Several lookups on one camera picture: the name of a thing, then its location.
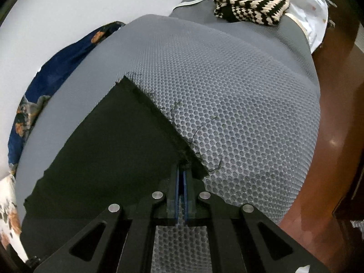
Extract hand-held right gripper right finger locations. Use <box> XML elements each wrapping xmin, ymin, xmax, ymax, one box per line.
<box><xmin>183</xmin><ymin>170</ymin><xmax>332</xmax><ymax>273</ymax></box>

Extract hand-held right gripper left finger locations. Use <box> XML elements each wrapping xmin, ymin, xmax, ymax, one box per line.
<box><xmin>34</xmin><ymin>165</ymin><xmax>182</xmax><ymax>273</ymax></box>

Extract black pants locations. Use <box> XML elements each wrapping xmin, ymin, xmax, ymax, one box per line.
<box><xmin>21</xmin><ymin>75</ymin><xmax>210</xmax><ymax>263</ymax></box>

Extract grey mesh mat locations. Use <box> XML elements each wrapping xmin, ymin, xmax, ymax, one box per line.
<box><xmin>15</xmin><ymin>14</ymin><xmax>321</xmax><ymax>273</ymax></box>

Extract blue floral blanket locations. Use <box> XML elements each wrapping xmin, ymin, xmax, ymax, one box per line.
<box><xmin>0</xmin><ymin>21</ymin><xmax>126</xmax><ymax>265</ymax></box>

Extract grey mattress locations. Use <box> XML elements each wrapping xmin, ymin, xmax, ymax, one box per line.
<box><xmin>170</xmin><ymin>0</ymin><xmax>319</xmax><ymax>86</ymax></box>

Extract black cream striped knitted cloth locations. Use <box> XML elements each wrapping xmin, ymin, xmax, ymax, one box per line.
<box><xmin>207</xmin><ymin>0</ymin><xmax>291</xmax><ymax>27</ymax></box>

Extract white printed cloth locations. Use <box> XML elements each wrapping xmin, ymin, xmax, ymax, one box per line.
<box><xmin>247</xmin><ymin>0</ymin><xmax>330</xmax><ymax>54</ymax></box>

